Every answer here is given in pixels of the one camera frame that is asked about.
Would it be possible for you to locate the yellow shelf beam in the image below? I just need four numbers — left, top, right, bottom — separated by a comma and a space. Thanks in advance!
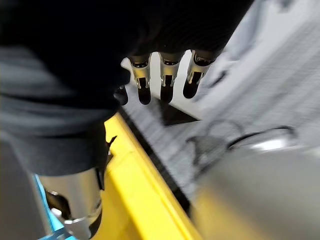
92, 112, 204, 240

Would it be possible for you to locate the blue strip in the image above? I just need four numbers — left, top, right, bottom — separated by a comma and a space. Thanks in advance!
32, 174, 74, 240

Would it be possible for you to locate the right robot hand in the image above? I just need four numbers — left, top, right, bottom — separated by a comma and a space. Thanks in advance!
0, 0, 254, 240

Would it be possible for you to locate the grey metal shelf post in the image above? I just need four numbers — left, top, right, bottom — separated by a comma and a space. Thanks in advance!
193, 143, 320, 240

